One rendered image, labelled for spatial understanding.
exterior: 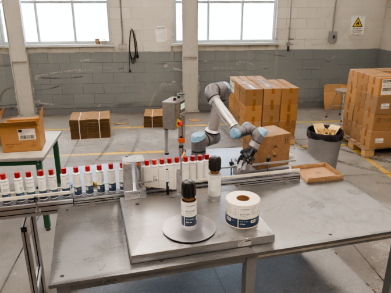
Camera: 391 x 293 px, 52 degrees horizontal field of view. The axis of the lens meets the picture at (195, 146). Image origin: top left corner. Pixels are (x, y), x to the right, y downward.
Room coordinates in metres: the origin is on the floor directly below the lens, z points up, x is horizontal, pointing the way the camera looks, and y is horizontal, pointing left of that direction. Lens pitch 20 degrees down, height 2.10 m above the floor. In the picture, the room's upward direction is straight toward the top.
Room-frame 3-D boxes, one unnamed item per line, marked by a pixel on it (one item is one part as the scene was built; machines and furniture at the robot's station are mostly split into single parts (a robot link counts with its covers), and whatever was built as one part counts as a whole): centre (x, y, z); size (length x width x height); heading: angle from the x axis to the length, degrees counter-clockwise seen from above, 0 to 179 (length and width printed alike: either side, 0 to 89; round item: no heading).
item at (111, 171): (2.49, 0.57, 0.98); 0.05 x 0.05 x 0.20
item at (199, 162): (2.64, -0.03, 0.98); 0.05 x 0.05 x 0.20
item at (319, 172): (2.88, -0.94, 0.85); 0.30 x 0.26 x 0.04; 105
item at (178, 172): (2.41, 0.11, 0.97); 0.05 x 0.05 x 0.19
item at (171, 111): (2.68, 0.15, 1.38); 0.17 x 0.10 x 0.19; 160
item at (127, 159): (2.43, 0.41, 1.14); 0.14 x 0.11 x 0.01; 105
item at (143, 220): (2.17, 0.03, 0.86); 0.80 x 0.67 x 0.05; 105
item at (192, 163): (2.63, 0.02, 0.98); 0.05 x 0.05 x 0.20
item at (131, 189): (2.43, 0.41, 1.01); 0.14 x 0.13 x 0.26; 105
